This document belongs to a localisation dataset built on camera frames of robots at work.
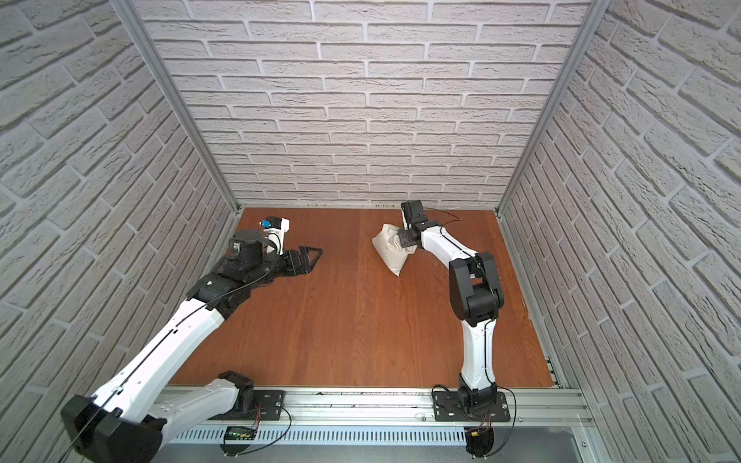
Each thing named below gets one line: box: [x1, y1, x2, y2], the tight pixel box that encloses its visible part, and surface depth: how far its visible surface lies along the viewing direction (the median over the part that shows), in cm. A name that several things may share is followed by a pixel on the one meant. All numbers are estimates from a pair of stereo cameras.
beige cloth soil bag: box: [371, 222, 418, 277], surface depth 97 cm
